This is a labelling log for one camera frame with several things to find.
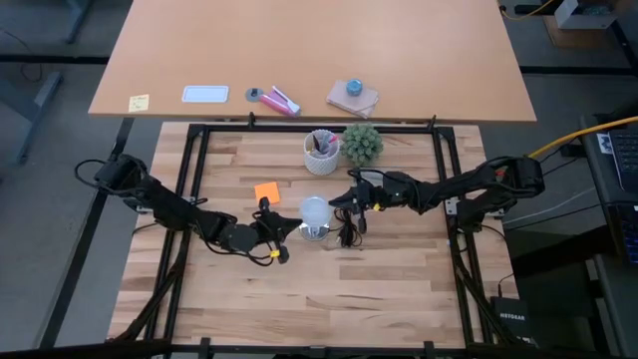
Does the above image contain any orange sticky note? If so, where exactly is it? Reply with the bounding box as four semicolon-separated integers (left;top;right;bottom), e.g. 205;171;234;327
253;180;282;205

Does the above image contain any green artificial plant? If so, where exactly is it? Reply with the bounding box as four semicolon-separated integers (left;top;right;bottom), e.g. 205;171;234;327
341;123;385;168

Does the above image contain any brown wooden desk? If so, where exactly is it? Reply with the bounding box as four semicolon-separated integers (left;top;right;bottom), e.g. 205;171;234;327
88;0;538;125

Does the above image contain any white reflector lightbulb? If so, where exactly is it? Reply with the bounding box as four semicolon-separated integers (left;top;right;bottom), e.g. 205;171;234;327
298;195;334;229

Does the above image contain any black Netgear router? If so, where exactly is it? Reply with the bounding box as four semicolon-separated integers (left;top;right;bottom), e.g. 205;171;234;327
490;295;531;341

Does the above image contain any brown notebook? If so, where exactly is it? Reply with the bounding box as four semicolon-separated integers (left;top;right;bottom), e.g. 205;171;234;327
326;79;380;120

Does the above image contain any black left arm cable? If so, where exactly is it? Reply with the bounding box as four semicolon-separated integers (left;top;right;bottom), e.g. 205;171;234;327
74;158;110;191

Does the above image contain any yellow sticky note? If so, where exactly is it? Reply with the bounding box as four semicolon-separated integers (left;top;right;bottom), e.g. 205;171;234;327
128;94;151;114

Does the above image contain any dark laptop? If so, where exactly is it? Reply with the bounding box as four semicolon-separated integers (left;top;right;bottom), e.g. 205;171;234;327
580;114;638;265

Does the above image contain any chrome lamp socket base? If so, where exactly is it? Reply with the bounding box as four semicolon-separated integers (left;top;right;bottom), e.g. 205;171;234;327
297;221;331;242

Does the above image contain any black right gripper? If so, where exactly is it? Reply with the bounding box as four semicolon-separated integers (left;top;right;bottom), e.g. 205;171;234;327
329;171;418;234

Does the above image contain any grey desk leg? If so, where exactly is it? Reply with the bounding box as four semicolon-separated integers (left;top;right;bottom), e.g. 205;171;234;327
0;72;64;167

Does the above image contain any black lamp power cord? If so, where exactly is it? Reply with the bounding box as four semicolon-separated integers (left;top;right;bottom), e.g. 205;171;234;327
332;206;368;249

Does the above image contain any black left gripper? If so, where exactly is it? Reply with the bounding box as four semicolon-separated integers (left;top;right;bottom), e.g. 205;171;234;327
218;196;304;265

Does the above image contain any cardboard box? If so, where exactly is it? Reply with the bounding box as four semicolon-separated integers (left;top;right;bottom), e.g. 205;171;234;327
542;0;622;49

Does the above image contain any white textured pen cup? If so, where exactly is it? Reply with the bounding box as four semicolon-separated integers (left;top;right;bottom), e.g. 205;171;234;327
302;129;341;177

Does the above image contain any yellow cable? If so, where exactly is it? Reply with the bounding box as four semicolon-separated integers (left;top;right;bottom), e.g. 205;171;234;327
527;115;638;160

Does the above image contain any black aluminium table frame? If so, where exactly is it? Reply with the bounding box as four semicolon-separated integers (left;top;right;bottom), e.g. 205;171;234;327
107;113;530;351

